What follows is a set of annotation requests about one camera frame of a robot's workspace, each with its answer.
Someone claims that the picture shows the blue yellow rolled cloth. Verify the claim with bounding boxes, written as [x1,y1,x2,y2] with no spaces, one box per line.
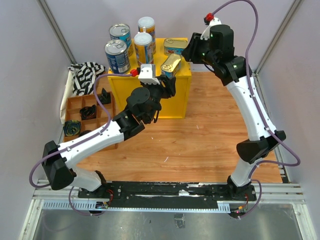
[63,120,81,137]

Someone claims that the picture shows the white lid clear jar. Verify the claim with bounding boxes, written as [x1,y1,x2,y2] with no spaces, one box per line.
[137,16,156,54]

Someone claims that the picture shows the black rolled cloth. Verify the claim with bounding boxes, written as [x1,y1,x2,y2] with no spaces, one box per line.
[79,130,91,137]
[79,104,97,121]

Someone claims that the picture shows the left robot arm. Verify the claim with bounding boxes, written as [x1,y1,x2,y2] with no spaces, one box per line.
[41,74,176,198]

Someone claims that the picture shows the black white striped cloth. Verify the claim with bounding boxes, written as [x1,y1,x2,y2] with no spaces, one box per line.
[68,62,106,96]

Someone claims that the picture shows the black rolled cloth lower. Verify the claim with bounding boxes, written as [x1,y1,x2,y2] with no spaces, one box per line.
[79,130,91,137]

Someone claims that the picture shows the white cloth roll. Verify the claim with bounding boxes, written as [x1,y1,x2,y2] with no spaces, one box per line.
[59,70,74,125]

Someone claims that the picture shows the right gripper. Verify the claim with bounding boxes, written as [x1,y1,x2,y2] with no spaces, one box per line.
[181,32,218,67]

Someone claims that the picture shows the black rolled cloth middle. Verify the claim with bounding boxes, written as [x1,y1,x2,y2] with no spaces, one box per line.
[79,104,97,121]

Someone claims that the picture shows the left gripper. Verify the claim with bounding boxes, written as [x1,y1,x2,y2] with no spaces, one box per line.
[141,74,176,122]

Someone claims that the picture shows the yellow wooden box counter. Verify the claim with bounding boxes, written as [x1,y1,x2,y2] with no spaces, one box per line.
[108,38,192,119]

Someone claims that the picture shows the black folded cloth top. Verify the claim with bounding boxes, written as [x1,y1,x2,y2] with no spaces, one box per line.
[97,88,112,105]

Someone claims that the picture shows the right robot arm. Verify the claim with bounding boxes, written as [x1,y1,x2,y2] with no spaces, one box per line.
[182,24,286,200]

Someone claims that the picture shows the dark blue tin can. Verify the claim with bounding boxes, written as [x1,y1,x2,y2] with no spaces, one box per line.
[104,39,131,74]

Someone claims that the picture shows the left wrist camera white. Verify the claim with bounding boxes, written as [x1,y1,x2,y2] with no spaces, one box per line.
[130,64,160,85]

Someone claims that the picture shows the gold oval tin can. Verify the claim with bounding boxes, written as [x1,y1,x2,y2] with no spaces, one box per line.
[163,38,188,56]

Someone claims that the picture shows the colourful tall can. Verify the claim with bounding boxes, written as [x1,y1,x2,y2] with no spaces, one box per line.
[133,32,154,66]

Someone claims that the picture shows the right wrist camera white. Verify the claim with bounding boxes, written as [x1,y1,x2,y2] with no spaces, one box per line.
[200,13,222,40]

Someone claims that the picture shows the blue label tin can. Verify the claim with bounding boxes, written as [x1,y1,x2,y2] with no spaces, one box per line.
[109,23,134,57]

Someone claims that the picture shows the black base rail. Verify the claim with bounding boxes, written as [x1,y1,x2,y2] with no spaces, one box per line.
[78,181,257,210]

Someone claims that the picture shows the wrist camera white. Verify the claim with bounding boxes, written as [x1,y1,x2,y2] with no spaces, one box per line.
[200,13,222,40]
[130,64,160,85]

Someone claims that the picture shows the gold rectangular tin can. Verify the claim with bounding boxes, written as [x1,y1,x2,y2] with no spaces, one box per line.
[160,53,182,78]

